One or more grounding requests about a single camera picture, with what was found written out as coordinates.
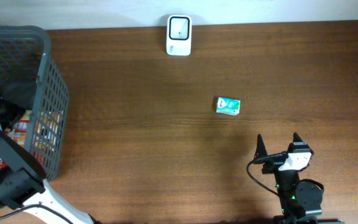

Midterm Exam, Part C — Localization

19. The green white small carton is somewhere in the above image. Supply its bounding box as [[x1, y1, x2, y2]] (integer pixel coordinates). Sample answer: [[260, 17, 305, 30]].
[[216, 97, 241, 116]]

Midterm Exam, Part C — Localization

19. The orange snack packet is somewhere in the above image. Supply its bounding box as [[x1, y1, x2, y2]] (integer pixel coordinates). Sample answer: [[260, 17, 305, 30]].
[[9, 110, 65, 147]]

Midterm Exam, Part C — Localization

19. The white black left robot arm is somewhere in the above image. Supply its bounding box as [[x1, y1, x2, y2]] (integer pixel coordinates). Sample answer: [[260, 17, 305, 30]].
[[0, 125, 98, 224]]

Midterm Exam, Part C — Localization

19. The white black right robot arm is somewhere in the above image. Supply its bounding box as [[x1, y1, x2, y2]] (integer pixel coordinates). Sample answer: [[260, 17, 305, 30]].
[[250, 133, 324, 223]]

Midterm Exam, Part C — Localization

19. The white barcode scanner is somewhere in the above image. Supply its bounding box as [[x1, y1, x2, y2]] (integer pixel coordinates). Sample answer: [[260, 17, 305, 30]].
[[166, 15, 193, 56]]

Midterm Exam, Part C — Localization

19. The grey plastic lattice basket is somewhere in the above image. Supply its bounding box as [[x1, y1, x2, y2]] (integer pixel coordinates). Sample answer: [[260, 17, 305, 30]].
[[0, 26, 70, 181]]

